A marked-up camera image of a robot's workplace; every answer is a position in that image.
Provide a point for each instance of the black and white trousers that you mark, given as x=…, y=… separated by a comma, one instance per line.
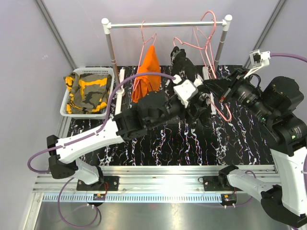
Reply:
x=183, y=66

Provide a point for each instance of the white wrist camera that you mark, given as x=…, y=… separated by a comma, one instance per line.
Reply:
x=258, y=60
x=184, y=89

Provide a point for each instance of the camouflage yellow trousers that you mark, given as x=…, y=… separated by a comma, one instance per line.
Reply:
x=88, y=93

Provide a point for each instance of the white and silver clothes rack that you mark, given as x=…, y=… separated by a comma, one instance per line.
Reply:
x=225, y=23

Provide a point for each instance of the aluminium rail frame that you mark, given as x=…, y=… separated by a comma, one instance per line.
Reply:
x=148, y=198

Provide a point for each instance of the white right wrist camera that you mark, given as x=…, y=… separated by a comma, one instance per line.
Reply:
x=258, y=60

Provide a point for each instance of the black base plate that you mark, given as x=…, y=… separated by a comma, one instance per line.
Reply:
x=111, y=182
x=210, y=183

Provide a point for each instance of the white plastic basket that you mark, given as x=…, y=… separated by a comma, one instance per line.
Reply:
x=89, y=70

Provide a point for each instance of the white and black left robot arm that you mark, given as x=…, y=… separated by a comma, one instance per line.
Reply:
x=153, y=110

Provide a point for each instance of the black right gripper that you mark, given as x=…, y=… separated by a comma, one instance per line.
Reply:
x=219, y=86

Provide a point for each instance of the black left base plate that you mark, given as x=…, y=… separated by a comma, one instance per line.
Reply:
x=111, y=182

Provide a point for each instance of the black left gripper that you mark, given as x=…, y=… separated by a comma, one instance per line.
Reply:
x=195, y=110

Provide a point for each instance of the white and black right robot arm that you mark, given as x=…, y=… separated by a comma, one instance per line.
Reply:
x=285, y=135

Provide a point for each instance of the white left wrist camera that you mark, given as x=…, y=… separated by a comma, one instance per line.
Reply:
x=184, y=89

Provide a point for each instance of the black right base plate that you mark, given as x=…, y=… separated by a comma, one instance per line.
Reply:
x=210, y=183

